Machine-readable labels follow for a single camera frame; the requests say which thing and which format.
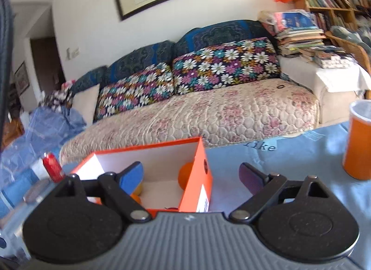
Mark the large orange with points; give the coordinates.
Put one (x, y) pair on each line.
(185, 175)

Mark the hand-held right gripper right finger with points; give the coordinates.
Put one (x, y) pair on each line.
(250, 177)

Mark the dark blue back cushion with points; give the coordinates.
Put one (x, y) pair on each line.
(223, 32)
(139, 55)
(87, 80)

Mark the small orange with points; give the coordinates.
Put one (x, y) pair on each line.
(136, 200)

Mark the white cloth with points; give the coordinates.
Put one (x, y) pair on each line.
(342, 77)

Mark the crumpled blue sheet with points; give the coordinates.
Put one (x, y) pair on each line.
(43, 133)

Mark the pile of clothes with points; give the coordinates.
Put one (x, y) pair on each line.
(347, 33)

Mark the floral daisy cushion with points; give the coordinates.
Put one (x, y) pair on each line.
(226, 65)
(133, 93)

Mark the orange cardboard box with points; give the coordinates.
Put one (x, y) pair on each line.
(197, 183)

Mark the orange round canister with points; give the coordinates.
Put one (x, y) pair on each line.
(359, 148)

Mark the quilted pink floral sofa cover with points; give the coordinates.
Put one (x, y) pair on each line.
(203, 116)

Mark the white sofa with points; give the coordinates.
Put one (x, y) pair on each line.
(301, 75)

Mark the grey round lid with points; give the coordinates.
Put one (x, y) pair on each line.
(37, 190)

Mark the small framed wall picture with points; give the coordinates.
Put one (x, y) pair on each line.
(22, 78)

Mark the stack of books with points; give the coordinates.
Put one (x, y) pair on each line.
(301, 37)

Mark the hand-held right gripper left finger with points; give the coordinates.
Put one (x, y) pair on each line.
(132, 175)

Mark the patterned cloth bundle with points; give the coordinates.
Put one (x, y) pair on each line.
(58, 100)

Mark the plain white pillow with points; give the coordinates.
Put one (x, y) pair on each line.
(85, 104)

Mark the red can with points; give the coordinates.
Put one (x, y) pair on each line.
(52, 167)

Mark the light blue star tablecloth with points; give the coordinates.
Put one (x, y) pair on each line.
(289, 154)

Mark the rattan armchair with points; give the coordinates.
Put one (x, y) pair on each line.
(353, 46)

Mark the white wall socket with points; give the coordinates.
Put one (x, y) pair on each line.
(73, 53)

